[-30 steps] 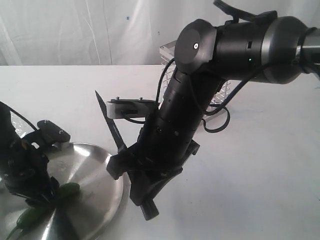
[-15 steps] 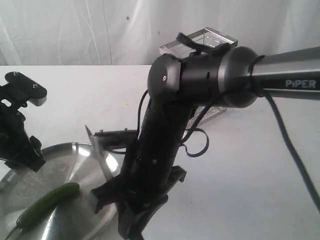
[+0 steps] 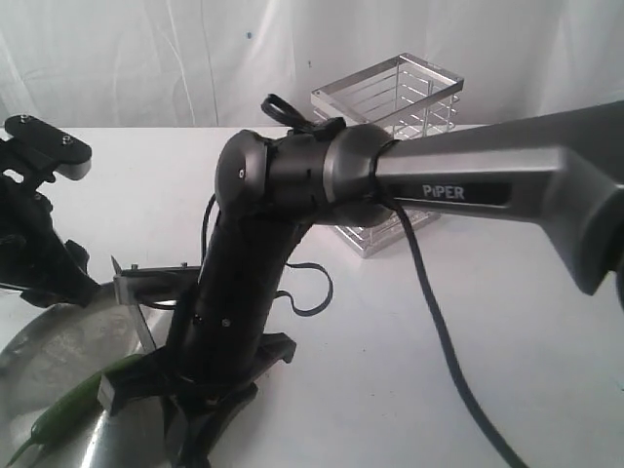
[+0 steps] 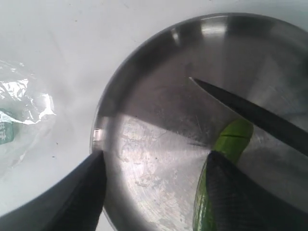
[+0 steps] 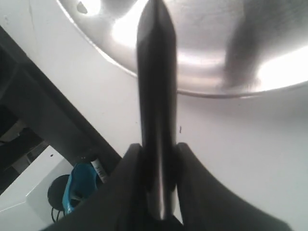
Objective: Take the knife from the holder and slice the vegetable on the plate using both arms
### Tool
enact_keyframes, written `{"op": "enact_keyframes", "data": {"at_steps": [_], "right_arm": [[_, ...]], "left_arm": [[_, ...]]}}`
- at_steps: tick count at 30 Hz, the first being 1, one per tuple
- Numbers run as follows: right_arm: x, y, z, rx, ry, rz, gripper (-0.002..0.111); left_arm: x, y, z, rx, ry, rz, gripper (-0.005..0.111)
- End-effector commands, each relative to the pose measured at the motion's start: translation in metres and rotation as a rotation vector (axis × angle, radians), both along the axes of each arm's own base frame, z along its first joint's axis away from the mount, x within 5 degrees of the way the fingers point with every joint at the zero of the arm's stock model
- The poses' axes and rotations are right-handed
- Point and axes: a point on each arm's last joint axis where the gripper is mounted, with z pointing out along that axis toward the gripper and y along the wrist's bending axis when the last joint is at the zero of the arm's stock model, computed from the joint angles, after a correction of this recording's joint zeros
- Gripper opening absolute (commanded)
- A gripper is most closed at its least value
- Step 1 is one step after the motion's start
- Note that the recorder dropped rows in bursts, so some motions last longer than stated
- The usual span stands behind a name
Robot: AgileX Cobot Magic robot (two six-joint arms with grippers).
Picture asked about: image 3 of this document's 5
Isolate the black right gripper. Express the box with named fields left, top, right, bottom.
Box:
left=98, top=332, right=296, bottom=467

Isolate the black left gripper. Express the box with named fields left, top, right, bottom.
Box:
left=20, top=240, right=100, bottom=308

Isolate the black handled kitchen knife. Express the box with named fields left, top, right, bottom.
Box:
left=110, top=255, right=156, bottom=354

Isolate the green cucumber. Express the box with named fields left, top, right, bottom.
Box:
left=5, top=353, right=145, bottom=467

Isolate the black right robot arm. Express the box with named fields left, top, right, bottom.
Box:
left=98, top=97, right=623, bottom=467

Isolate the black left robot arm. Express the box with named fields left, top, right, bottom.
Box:
left=1, top=175, right=100, bottom=308

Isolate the round stainless steel plate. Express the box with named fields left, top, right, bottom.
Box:
left=0, top=285, right=259, bottom=468

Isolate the black blue arm cable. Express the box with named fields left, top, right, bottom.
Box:
left=197, top=92, right=527, bottom=468

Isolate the chrome wire utensil holder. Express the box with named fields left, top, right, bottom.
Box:
left=310, top=53, right=464, bottom=259

